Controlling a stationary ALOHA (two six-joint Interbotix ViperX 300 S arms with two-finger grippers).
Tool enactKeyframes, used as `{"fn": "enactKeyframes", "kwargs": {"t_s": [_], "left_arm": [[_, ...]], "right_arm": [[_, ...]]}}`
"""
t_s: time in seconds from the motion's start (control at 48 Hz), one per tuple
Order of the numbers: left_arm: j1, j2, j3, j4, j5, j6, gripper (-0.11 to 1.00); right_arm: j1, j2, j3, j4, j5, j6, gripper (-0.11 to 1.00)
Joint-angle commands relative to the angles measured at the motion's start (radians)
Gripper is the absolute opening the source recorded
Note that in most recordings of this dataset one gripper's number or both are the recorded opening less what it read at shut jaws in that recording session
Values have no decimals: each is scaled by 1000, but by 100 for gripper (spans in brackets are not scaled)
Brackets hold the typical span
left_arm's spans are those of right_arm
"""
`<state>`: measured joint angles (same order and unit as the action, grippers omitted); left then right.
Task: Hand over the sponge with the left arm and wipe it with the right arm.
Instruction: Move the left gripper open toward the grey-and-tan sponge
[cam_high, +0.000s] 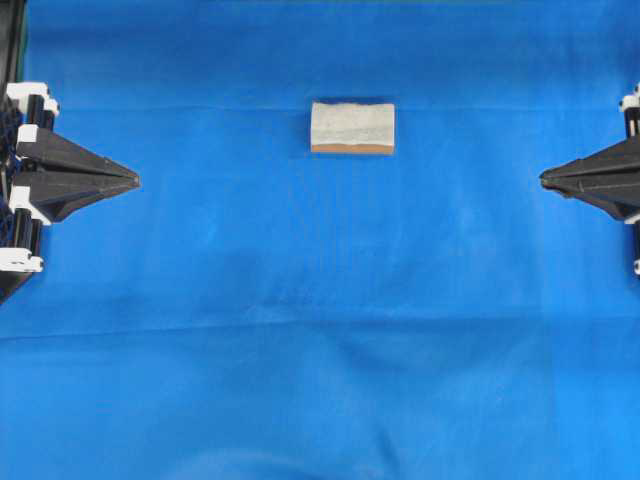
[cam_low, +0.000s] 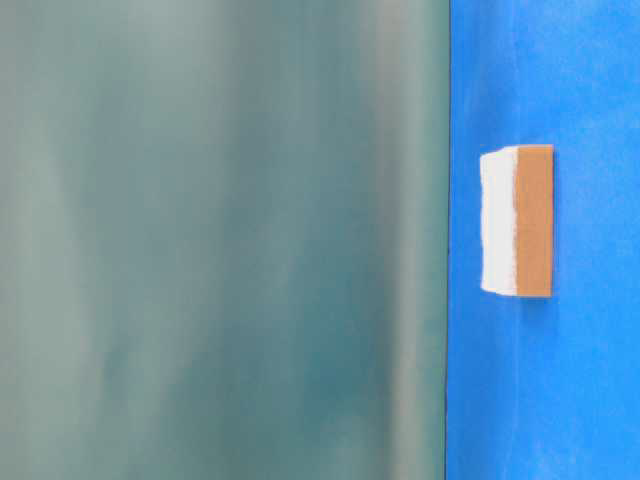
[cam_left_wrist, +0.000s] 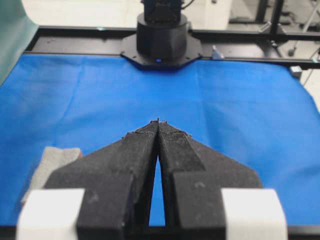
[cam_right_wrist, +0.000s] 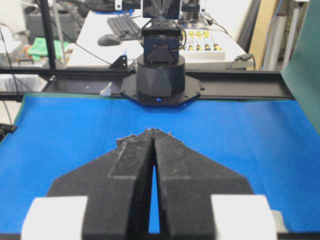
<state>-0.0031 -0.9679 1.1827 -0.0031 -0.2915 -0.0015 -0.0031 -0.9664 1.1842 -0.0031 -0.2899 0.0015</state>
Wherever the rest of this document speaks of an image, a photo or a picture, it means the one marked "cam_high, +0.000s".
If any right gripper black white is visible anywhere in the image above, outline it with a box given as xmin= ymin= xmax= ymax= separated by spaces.
xmin=540 ymin=82 xmax=640 ymax=275

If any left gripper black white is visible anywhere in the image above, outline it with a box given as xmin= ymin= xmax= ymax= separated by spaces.
xmin=1 ymin=81 xmax=140 ymax=273

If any white and orange sponge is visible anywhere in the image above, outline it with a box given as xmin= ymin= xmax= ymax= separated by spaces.
xmin=310 ymin=102 xmax=396 ymax=155

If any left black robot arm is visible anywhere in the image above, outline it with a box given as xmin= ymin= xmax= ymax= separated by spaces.
xmin=1 ymin=1 xmax=140 ymax=279

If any blue table cloth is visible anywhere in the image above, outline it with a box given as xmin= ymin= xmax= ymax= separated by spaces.
xmin=1 ymin=1 xmax=639 ymax=479

